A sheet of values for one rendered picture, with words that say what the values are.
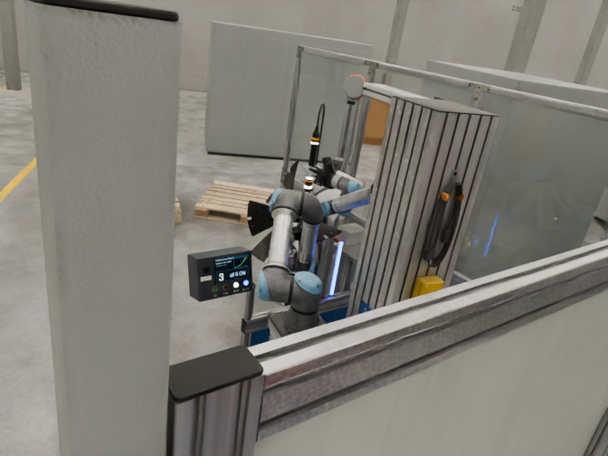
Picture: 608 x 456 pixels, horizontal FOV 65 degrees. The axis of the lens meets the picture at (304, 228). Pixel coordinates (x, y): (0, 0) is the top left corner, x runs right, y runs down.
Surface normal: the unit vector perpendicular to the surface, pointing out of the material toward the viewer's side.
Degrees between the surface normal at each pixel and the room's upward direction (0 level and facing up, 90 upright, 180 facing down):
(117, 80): 90
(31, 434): 0
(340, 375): 90
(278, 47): 90
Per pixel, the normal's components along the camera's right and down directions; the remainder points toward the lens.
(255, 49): 0.22, 0.41
